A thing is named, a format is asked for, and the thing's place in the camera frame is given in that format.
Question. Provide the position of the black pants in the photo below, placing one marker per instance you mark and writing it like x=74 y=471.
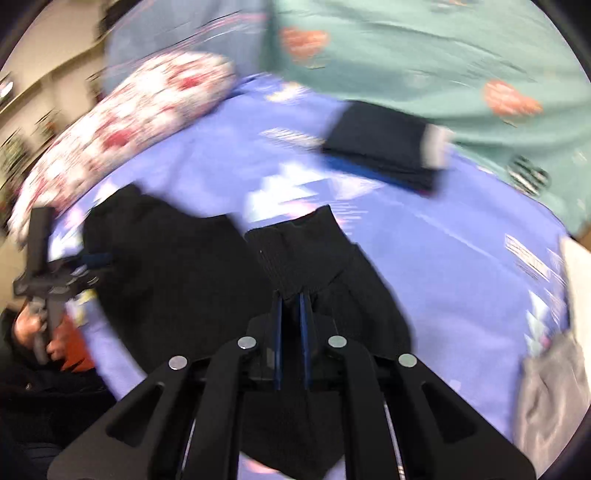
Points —
x=184 y=277

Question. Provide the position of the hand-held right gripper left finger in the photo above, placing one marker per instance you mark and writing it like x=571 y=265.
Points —
x=278 y=350

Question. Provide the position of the folded grey garment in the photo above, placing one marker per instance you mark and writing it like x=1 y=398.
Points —
x=436 y=145

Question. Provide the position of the beige cloth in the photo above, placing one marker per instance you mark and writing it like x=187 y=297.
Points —
x=577 y=286

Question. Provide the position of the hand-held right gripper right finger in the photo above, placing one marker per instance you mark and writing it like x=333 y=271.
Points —
x=304 y=350

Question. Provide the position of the folded navy garment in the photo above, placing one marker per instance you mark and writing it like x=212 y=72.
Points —
x=378 y=138

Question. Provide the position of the beige shelf unit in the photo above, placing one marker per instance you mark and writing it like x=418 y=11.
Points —
x=18 y=147

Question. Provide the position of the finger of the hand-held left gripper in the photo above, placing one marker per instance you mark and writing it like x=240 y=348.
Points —
x=99 y=260

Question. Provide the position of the blue-grey plaid pillow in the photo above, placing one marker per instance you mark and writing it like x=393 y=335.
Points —
x=184 y=37

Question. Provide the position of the teal printed bed sheet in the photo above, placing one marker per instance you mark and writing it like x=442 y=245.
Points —
x=415 y=46

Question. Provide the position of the person's left hand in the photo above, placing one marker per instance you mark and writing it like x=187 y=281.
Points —
x=23 y=330

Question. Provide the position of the purple printed blanket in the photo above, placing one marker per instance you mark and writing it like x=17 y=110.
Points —
x=438 y=277

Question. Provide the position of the red and white floral pillow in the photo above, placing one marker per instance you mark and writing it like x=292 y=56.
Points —
x=138 y=115

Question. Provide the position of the person's dark clothing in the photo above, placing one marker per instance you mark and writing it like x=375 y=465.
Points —
x=41 y=415

